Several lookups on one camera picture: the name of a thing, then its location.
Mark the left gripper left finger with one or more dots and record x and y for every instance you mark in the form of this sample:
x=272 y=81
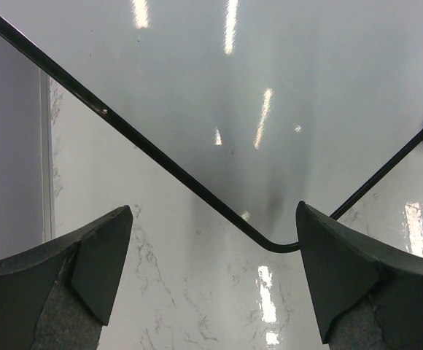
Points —
x=60 y=294

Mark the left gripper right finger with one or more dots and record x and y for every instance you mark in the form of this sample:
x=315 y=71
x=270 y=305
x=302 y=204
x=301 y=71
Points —
x=366 y=294

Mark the black-framed whiteboard with writing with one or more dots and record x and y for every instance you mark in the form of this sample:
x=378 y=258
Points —
x=253 y=105

